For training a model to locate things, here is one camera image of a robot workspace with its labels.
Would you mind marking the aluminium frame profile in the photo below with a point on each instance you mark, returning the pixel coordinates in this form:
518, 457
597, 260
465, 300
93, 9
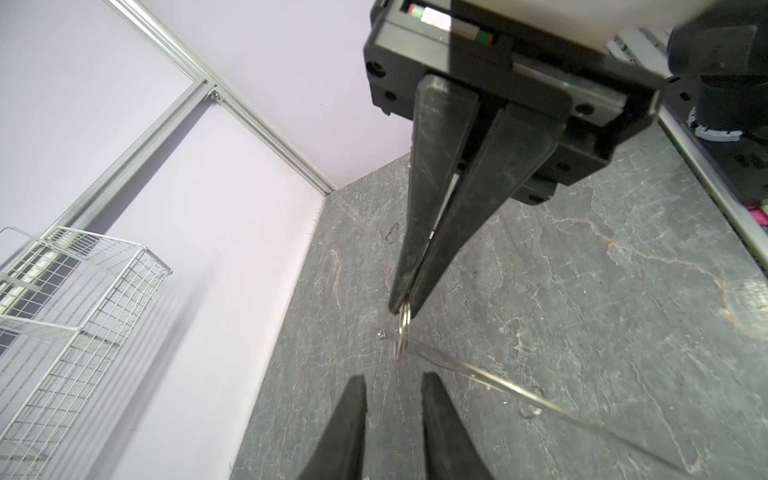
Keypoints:
207, 85

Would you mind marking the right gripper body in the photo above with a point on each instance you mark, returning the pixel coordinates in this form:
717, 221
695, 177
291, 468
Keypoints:
505, 62

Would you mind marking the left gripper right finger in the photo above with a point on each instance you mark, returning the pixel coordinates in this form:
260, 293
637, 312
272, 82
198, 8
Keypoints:
448, 449

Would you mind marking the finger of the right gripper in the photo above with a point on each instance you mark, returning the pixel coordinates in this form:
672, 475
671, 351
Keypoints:
444, 114
519, 141

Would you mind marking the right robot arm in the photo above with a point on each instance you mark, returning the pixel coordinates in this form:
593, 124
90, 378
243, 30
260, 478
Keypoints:
711, 55

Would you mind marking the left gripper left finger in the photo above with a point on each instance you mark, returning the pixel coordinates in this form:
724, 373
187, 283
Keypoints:
339, 453

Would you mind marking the aluminium mounting rail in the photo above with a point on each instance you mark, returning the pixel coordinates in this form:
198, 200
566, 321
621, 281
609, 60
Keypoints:
751, 233

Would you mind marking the grey perforated ring disc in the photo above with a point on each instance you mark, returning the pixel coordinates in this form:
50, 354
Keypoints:
443, 360

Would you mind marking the white wire shelf basket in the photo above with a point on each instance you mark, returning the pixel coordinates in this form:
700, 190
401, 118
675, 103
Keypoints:
69, 301

